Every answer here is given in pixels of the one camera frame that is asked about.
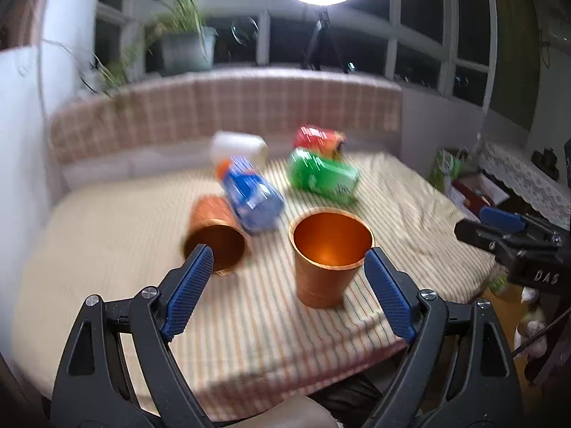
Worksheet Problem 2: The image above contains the cardboard box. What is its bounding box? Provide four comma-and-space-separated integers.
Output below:
450, 173, 510, 215

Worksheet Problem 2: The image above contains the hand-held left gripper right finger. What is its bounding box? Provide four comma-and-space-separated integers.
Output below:
361, 247, 525, 428

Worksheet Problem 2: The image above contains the red snack packet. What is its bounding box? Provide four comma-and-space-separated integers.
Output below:
294, 125, 348, 160

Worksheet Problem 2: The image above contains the green snack packet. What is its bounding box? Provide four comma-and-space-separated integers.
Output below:
286, 147, 360, 204

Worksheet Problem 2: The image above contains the small dark object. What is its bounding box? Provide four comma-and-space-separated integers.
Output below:
532, 147, 561, 180

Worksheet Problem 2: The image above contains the green and white packet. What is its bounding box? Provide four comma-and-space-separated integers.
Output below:
429, 148, 463, 193

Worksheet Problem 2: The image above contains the copper metal cup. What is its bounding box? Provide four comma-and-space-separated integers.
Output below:
288, 210, 375, 310
182, 195, 247, 276

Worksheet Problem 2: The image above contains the potted plant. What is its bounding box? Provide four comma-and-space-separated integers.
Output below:
91, 0, 220, 99

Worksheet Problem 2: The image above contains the blue plastic bottle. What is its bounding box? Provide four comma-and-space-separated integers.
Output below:
217, 156, 285, 234

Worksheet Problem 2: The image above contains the plaid sofa back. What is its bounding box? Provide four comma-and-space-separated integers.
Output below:
48, 68, 403, 175

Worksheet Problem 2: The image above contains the black tripod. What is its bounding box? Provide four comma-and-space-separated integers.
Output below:
302, 6, 354, 75

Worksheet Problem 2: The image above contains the white cup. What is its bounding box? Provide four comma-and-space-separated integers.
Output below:
209, 131, 269, 171

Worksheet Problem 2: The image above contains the white lace cloth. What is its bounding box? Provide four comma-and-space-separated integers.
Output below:
478, 142, 571, 229

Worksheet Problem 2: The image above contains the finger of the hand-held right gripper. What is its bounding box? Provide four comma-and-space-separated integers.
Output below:
479, 206, 559, 238
454, 219, 528, 256

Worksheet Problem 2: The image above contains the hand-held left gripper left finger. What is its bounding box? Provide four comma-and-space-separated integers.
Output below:
51, 244, 215, 428

